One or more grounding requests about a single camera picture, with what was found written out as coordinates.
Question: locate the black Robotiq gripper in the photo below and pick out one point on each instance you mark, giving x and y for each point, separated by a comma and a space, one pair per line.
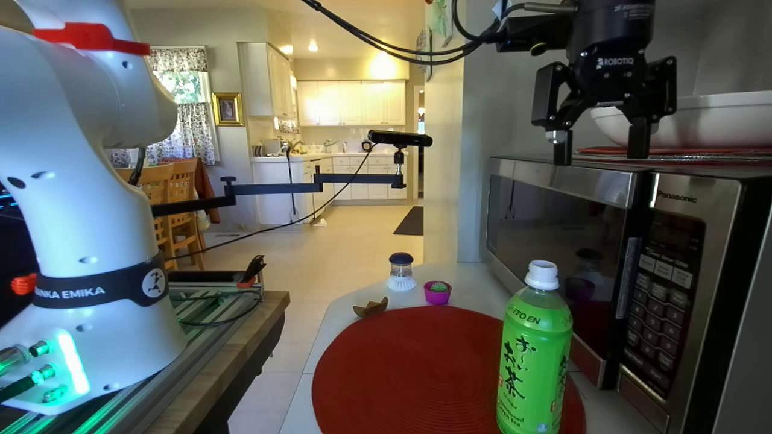
614, 48

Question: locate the stainless steel microwave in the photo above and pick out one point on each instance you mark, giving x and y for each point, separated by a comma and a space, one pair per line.
701, 305

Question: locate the white shallow bowl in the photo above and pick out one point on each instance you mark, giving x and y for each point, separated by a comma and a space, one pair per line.
716, 121

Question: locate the dark floor mat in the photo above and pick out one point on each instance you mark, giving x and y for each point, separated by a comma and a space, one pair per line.
412, 220

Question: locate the small purple cup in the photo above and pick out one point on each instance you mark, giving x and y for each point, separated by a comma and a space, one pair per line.
437, 293

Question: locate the green tea bottle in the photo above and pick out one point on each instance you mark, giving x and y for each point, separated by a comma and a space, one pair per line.
535, 353

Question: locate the glass shaker dark lid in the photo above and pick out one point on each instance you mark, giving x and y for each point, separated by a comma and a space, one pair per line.
402, 272

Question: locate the small brown toy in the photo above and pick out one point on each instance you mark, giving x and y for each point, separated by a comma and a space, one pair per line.
372, 306

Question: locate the red round placemat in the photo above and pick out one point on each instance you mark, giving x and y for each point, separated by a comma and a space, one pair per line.
412, 376

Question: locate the white kitchen counter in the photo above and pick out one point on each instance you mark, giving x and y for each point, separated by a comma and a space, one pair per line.
273, 189

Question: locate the tall white kitchen cabinet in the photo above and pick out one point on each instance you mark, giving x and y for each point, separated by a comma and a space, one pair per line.
262, 80

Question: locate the gold framed picture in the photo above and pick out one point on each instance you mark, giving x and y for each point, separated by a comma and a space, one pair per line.
228, 109

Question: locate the black clamp red tip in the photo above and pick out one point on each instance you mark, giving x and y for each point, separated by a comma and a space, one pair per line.
253, 270

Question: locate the patterned window curtain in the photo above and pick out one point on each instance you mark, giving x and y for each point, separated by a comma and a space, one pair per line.
193, 112

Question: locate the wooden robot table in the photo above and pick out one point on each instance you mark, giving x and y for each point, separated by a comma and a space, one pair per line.
232, 338

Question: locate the wooden chair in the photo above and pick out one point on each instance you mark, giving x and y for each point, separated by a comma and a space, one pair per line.
172, 201

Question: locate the black box beside robot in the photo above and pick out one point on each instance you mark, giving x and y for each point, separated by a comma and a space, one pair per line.
16, 266

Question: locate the black stereo camera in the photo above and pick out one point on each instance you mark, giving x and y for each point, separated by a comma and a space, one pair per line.
400, 137

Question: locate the white wall cabinets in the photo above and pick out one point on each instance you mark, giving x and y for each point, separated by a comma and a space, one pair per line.
351, 102

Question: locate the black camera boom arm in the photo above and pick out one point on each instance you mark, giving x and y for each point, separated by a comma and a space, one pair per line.
273, 189

